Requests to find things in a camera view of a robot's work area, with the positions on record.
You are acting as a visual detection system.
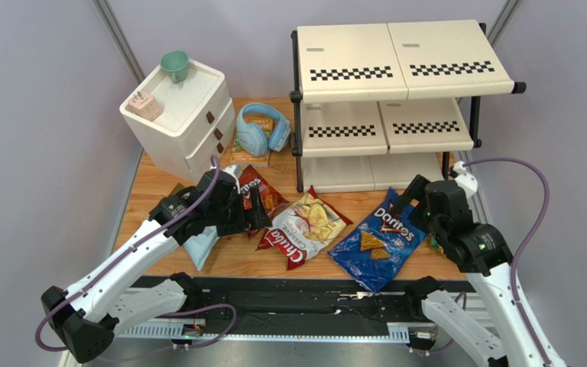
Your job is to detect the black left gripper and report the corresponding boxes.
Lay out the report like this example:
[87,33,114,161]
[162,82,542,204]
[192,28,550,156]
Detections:
[207,186,273,236]

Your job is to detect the red Doritos chips bag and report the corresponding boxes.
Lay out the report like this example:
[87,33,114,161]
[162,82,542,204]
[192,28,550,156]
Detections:
[239,165,289,220]

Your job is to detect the white red Chuba chips bag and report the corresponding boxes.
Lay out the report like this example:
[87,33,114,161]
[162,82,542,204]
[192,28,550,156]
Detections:
[258,187,352,271]

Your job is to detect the green Foxs snack bag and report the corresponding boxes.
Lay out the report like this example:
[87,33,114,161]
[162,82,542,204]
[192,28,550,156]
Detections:
[427,235,444,254]

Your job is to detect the blue Doritos chips bag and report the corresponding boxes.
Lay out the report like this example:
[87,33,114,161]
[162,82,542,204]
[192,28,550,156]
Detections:
[328,188,426,293]

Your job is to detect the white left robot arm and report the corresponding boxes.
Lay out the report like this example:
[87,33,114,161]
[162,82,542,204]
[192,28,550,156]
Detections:
[41,169,271,363]

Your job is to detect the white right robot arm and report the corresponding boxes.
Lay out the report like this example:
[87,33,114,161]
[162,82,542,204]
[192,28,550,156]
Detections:
[391,172,566,366]

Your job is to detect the cream three-tier shelf rack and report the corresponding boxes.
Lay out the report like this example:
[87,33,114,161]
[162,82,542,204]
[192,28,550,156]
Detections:
[290,20,527,193]

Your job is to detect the orange green book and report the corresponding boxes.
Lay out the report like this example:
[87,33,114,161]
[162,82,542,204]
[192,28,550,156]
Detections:
[229,114,274,167]

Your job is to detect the light blue snack bag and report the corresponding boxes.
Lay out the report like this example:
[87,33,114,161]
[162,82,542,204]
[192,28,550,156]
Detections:
[183,226,220,271]

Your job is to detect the light blue headphones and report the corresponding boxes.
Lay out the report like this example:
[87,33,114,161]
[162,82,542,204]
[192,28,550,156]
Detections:
[235,103,291,157]

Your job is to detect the brown snack bag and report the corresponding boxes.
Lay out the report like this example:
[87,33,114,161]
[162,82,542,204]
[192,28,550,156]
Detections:
[170,183,185,196]

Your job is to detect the white three-drawer cabinet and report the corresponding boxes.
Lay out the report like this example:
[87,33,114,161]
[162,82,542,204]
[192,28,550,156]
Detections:
[119,60,235,183]

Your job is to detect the pink power adapter cube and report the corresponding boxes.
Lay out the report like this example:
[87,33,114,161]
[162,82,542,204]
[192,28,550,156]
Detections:
[125,91,163,122]

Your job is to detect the green plastic cup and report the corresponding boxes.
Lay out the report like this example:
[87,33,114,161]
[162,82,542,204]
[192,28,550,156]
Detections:
[160,50,190,84]

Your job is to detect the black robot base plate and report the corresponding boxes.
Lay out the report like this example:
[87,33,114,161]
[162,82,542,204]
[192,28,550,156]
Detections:
[193,277,429,336]

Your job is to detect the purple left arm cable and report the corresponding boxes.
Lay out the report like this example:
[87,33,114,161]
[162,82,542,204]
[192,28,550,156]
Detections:
[34,154,238,353]

